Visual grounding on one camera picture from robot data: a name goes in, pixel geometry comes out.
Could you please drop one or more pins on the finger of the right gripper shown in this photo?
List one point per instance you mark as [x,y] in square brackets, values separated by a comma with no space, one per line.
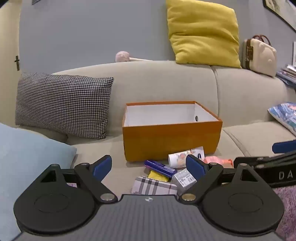
[284,147]

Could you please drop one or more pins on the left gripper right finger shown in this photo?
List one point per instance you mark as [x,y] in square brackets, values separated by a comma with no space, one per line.
[207,176]

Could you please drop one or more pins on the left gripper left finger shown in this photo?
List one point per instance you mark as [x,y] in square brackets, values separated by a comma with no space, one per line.
[91,176]

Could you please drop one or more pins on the small silver printed box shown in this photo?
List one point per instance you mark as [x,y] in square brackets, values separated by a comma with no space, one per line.
[183,179]

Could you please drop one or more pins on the pink pump lotion bottle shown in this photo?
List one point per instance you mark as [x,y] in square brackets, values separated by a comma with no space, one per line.
[226,163]

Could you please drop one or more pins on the white Vaseline lotion tube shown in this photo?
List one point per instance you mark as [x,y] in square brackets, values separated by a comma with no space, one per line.
[178,160]

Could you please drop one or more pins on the blue Super Deer box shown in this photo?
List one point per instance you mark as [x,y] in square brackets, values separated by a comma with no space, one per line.
[160,168]

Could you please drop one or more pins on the plaid check case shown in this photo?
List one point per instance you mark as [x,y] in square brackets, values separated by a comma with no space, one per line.
[148,186]

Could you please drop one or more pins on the blue illustrated book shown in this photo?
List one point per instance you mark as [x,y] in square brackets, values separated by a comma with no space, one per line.
[285,114]

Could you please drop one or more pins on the yellow sponge cloth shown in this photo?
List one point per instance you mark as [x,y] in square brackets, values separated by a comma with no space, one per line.
[157,176]

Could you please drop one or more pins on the orange cardboard box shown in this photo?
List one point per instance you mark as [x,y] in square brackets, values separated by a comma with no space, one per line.
[153,130]

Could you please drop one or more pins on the houndstooth black white pillow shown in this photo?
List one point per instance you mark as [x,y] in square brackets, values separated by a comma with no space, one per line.
[70,104]

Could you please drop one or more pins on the light blue pillow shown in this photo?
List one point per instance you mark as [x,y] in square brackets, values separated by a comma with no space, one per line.
[24,156]

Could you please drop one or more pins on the stack of magazines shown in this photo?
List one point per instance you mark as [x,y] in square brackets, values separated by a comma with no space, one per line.
[287,75]

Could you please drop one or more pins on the cream mini suitcase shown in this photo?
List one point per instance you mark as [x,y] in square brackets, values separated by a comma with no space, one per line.
[259,55]

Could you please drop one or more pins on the pink plush massage hammer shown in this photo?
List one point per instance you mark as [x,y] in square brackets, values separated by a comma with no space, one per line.
[124,56]

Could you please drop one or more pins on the yellow pillow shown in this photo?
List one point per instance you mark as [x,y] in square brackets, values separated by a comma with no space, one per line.
[203,33]

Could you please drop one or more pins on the door handle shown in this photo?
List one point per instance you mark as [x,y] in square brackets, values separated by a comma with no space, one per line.
[17,61]

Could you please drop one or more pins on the framed wall picture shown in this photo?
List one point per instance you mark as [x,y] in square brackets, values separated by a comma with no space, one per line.
[285,9]

